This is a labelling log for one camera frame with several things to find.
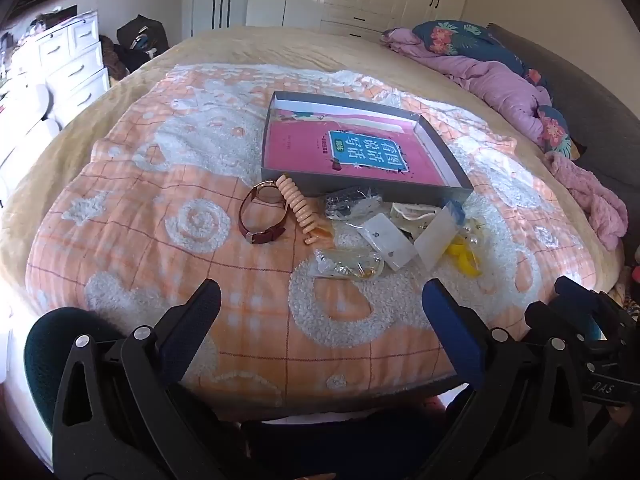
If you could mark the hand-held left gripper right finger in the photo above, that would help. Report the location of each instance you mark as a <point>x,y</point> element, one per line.
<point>450,330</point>

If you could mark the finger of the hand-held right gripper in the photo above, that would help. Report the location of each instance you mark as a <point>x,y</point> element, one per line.
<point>575,292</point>
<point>550,320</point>

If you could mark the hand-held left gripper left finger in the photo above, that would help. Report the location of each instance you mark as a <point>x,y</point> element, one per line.
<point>190,335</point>

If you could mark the large clear packet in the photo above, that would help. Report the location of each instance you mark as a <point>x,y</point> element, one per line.
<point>435,242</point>

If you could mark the pearl earrings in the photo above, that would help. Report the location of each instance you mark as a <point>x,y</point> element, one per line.
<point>471,232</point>

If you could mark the clear earring card packet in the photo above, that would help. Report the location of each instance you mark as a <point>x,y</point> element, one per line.
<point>387,240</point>

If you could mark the gold earrings clear packet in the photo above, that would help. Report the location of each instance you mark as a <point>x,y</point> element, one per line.
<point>350,265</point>

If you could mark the grey cardboard box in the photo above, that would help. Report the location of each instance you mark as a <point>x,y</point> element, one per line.
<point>380,185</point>

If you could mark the pink knit blanket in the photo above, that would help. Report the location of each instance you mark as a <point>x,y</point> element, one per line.
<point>595,195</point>

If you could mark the orange plaid fleece blanket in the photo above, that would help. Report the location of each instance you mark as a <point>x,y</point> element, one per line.
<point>150,220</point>

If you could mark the white hair claw clip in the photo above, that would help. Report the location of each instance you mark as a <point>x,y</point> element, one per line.
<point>407,210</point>

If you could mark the person's dark trousers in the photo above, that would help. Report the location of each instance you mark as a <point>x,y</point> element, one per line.
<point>340,440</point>

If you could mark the small orange hair clip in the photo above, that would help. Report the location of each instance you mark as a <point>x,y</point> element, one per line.
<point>324,232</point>

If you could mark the pink book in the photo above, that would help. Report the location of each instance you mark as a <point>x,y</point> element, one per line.
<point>310,145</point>

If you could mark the purple quilt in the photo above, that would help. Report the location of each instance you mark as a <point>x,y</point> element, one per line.
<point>480,85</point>

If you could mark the white oval stool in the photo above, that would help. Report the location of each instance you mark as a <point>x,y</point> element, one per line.
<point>40,115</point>

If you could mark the navy floral pillow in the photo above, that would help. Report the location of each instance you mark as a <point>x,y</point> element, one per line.
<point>450,35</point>

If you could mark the beige bed sheet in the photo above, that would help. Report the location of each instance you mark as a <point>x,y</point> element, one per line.
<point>240,45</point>

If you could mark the white drawer cabinet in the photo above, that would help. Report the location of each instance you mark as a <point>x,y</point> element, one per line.
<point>75,60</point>

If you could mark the black bag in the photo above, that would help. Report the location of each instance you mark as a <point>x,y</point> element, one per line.
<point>142,35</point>

